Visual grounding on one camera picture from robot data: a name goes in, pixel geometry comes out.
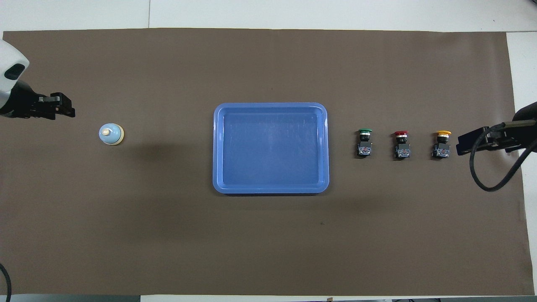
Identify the brown table mat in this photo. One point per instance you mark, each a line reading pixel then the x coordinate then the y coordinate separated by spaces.
pixel 268 235

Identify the blue plastic tray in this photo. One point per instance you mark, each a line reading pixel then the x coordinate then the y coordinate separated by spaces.
pixel 268 151

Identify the red mushroom push button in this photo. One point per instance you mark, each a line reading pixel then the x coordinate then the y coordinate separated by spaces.
pixel 402 151

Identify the light blue desk bell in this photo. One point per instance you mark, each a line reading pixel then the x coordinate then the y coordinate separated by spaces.
pixel 110 135

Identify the yellow mushroom push button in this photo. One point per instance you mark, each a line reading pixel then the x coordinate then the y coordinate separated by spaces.
pixel 441 150

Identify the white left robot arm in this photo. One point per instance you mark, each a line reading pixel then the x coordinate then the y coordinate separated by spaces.
pixel 8 58

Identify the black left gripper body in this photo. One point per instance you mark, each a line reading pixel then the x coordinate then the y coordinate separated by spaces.
pixel 21 102

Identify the green mushroom push button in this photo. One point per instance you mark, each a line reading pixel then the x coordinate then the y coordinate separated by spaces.
pixel 365 149

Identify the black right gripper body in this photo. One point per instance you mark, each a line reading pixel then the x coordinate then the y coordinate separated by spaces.
pixel 501 136

